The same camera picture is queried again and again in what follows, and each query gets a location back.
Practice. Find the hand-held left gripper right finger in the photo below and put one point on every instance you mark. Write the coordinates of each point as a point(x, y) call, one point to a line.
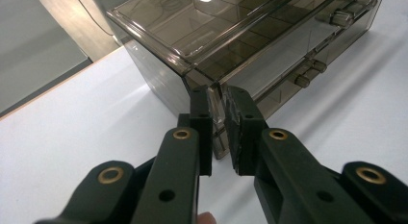
point(282, 172)

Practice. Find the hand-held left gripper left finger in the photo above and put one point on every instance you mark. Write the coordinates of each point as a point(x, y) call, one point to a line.
point(179, 160)

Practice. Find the smoky clear plastic drawer box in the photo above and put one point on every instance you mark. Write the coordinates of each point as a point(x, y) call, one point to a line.
point(243, 35)

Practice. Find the wooden table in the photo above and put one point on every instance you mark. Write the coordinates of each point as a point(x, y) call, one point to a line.
point(45, 92)

